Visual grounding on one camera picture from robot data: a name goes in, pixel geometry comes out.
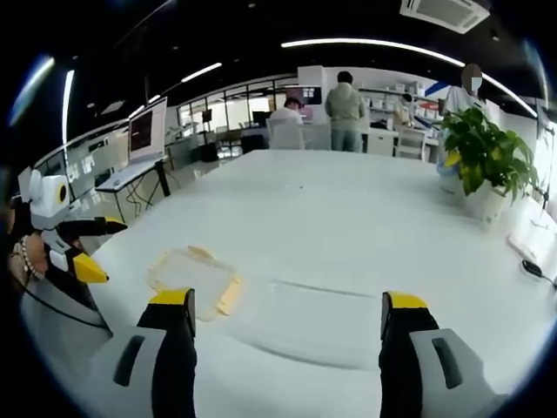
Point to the small patterned plant pot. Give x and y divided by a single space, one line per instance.
448 176

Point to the small white side table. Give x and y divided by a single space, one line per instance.
126 176

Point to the long ceiling light strip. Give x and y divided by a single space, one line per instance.
68 104
370 42

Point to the short ceiling light strip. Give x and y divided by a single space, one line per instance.
201 72

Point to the person's left hand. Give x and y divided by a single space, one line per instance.
40 258

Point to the background computer screen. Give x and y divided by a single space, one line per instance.
304 95

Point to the large monitor on stand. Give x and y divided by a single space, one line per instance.
148 130

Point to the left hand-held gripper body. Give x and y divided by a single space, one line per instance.
45 196

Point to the green potted plant white pot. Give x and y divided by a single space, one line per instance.
483 143

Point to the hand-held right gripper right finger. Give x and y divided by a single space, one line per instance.
400 370

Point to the ceiling air conditioner vent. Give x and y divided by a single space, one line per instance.
444 11

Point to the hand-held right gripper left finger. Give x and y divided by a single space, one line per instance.
174 370

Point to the white flat box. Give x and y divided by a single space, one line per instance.
533 244

